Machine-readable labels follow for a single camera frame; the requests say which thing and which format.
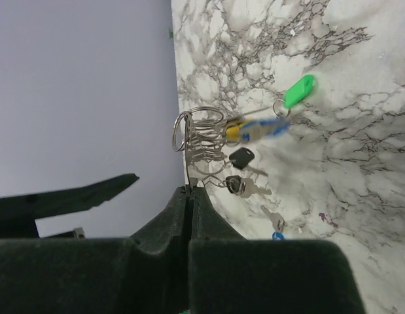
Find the blue key tag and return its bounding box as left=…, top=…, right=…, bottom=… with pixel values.
left=272, top=232, right=285, bottom=241

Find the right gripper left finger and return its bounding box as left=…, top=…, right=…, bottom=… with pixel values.
left=0, top=187, right=190, bottom=313

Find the bunch of silver keys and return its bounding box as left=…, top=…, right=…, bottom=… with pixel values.
left=171, top=104, right=292, bottom=232

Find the green key tag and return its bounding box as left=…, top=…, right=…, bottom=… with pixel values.
left=283, top=75, right=315, bottom=110

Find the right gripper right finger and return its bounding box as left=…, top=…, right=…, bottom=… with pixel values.
left=188, top=179, right=365, bottom=313

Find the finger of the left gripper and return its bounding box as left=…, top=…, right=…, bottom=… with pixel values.
left=0, top=173, right=139, bottom=238

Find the red black key holder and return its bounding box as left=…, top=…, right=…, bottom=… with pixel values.
left=185, top=112, right=209, bottom=188

